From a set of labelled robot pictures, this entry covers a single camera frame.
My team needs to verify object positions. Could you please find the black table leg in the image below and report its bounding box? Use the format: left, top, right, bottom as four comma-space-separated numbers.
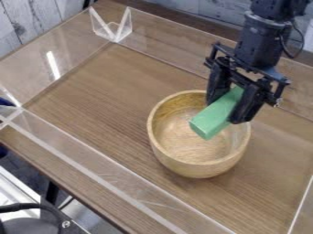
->
45, 182, 60, 205

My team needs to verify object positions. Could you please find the clear acrylic corner bracket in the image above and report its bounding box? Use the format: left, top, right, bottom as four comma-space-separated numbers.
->
88, 7, 132, 43

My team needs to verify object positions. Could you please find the blue object at edge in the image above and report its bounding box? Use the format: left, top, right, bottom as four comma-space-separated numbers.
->
0, 97, 16, 107

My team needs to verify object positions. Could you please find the black metal base plate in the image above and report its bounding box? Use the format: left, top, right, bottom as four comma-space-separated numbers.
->
39, 199, 91, 234

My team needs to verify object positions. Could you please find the green rectangular block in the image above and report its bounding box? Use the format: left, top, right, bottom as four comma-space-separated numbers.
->
190, 87, 243, 140

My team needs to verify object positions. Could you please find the brown wooden bowl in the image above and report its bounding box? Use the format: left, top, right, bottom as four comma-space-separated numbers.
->
147, 90, 251, 178

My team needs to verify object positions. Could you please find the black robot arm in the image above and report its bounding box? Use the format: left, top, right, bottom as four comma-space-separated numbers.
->
206, 0, 312, 124

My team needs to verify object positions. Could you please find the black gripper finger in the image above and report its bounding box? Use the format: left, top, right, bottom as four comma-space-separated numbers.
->
229, 84, 263, 124
206, 64, 231, 105

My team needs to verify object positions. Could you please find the black cable loop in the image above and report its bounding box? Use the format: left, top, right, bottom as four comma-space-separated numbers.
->
0, 202, 63, 234

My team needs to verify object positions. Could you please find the clear acrylic tray enclosure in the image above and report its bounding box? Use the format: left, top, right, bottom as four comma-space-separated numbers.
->
0, 1, 313, 234

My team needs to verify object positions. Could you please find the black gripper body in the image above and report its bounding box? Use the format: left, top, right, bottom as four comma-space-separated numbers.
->
205, 12, 291, 106

